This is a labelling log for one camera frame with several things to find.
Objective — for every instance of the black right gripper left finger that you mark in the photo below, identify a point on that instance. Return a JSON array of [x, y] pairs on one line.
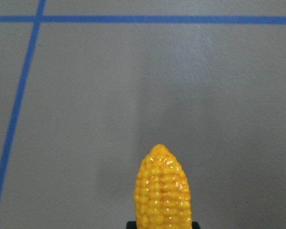
[[131, 225]]

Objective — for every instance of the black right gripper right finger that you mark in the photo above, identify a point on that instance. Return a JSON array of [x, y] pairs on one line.
[[195, 225]]

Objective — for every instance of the yellow corn cob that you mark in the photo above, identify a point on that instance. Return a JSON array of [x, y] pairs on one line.
[[162, 196]]

